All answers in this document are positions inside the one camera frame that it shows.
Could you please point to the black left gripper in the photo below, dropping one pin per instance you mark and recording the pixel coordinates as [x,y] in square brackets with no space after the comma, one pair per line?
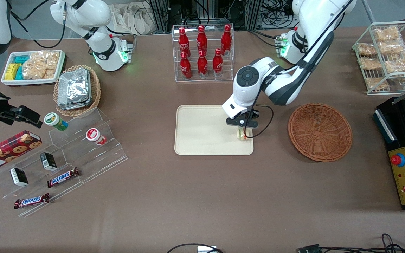
[255,115]

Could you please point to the triangle sandwich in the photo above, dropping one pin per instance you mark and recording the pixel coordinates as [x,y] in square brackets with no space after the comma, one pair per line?
[243,134]

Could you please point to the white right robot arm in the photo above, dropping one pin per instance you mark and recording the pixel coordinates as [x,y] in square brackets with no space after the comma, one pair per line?
[97,21]

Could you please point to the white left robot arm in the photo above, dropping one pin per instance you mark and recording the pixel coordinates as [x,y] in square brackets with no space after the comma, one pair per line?
[287,84]

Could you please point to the cream plastic tray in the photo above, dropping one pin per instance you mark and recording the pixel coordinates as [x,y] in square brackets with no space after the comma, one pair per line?
[202,130]

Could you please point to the white rectangular snack tray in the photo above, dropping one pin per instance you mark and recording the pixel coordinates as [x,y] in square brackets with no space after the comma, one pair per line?
[7,82]

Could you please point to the oval tan wicker basket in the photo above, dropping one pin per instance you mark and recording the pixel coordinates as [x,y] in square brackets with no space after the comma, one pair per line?
[96,91]

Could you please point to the round brown wicker basket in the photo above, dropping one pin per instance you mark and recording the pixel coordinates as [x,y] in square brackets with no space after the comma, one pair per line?
[320,131]

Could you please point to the green cup with white lid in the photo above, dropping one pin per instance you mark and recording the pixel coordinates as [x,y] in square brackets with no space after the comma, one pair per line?
[53,119]

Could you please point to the red tartan cookie box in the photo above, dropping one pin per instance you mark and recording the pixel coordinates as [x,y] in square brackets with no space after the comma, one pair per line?
[9,149]

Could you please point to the teal snack packet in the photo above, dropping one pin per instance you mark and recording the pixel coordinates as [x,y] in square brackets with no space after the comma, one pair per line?
[22,59]
[19,73]

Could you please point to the small black box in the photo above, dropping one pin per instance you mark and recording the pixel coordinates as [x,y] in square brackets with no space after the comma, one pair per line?
[49,161]
[19,176]

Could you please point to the yellow snack packet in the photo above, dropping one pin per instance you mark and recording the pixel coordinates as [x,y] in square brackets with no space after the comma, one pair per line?
[11,72]

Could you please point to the clear bag of crackers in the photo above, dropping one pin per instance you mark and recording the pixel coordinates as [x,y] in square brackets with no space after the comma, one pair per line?
[40,65]

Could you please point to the silver foil pack stack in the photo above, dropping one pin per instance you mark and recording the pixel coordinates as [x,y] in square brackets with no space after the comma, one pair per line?
[74,88]

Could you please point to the clear acrylic bottle rack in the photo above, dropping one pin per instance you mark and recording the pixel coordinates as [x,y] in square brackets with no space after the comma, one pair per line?
[229,68]

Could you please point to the red cup with white lid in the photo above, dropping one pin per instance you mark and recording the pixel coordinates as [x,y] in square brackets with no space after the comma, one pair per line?
[92,134]

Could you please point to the brown Snickers bar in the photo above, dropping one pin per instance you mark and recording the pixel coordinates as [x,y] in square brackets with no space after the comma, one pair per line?
[63,177]
[32,201]

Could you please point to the red cola bottle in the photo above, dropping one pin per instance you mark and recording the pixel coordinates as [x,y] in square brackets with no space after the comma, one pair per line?
[185,68]
[183,40]
[226,40]
[202,66]
[217,65]
[201,40]

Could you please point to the clear acrylic stepped stand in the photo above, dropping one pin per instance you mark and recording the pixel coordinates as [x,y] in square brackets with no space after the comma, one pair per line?
[111,151]

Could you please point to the white plug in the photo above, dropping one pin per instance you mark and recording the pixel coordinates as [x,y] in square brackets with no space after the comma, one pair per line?
[206,249]

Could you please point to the clear bag of pastry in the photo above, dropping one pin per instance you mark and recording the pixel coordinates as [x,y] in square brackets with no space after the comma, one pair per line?
[385,34]
[375,83]
[391,47]
[399,64]
[366,49]
[370,63]

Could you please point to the black yellow control box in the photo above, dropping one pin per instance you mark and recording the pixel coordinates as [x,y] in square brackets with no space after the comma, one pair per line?
[385,123]

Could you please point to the beige cloth bag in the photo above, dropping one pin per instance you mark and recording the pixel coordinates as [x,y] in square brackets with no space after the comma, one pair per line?
[132,17]

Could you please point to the red emergency stop button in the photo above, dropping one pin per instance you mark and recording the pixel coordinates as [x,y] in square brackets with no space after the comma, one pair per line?
[396,160]

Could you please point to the aluminium frame profile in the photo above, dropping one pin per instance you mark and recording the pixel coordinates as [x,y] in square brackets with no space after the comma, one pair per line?
[160,14]
[253,14]

